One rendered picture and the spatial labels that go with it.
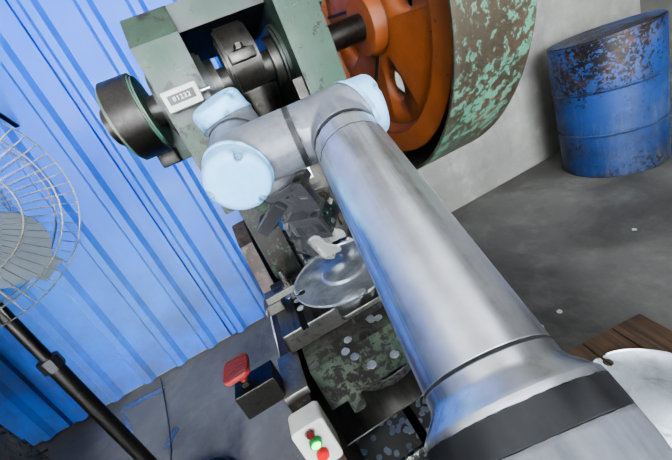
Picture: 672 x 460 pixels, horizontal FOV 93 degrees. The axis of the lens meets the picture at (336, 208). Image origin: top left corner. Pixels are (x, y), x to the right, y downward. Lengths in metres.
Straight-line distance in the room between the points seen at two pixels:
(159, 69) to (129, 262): 1.60
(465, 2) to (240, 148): 0.44
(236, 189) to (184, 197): 1.71
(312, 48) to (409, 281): 0.66
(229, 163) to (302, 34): 0.50
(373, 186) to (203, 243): 1.92
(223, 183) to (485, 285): 0.26
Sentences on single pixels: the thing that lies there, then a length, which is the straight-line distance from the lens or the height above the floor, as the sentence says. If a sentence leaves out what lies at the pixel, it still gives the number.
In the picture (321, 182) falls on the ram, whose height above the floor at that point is 1.02.
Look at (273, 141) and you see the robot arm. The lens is 0.35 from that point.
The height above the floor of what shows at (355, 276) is 0.78.
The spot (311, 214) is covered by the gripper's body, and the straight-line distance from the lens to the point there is 0.52.
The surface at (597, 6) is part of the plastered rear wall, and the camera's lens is 3.57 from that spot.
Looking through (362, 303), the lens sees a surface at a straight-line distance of 0.74.
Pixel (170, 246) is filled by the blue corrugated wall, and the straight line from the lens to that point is 2.15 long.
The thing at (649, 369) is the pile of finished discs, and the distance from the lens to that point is 1.14.
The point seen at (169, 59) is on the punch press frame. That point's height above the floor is 1.39.
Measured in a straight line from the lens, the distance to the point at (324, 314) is 0.90.
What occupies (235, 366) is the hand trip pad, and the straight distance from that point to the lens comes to 0.83.
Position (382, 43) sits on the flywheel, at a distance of 0.94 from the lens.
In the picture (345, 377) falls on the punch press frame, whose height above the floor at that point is 0.57.
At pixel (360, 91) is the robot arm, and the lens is 0.36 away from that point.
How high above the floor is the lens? 1.23
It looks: 20 degrees down
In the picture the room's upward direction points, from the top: 24 degrees counter-clockwise
